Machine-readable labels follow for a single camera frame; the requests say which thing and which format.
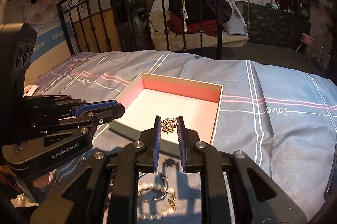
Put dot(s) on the pink small stool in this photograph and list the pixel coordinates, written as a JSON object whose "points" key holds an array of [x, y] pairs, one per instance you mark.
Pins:
{"points": [[308, 41]]}

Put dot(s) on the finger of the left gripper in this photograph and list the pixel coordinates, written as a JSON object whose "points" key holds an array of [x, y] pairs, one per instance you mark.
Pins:
{"points": [[97, 110], [60, 106]]}

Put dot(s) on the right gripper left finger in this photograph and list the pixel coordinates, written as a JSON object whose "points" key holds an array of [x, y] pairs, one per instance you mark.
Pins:
{"points": [[105, 188]]}

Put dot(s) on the green patterned counter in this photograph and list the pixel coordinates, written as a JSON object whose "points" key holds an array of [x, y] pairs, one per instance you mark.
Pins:
{"points": [[273, 27]]}

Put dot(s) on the gold leaf brooch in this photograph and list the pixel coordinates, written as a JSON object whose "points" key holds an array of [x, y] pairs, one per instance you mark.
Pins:
{"points": [[168, 125]]}

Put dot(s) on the black iron bed frame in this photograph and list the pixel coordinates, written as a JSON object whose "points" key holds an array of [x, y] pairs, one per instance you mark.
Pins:
{"points": [[109, 25]]}

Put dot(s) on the red cushion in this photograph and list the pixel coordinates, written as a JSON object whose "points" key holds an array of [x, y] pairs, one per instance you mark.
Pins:
{"points": [[175, 25]]}

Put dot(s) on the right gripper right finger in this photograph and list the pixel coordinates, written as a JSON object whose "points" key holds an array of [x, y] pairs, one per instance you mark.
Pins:
{"points": [[234, 189]]}

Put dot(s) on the grey striped bedsheet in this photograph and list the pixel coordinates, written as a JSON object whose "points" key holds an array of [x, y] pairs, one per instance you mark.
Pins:
{"points": [[283, 119]]}

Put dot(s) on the person left hand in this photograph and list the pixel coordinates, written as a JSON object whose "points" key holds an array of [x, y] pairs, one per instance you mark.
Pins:
{"points": [[42, 181]]}

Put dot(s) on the open pale green box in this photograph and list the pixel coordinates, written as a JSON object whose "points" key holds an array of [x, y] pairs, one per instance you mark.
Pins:
{"points": [[151, 95]]}

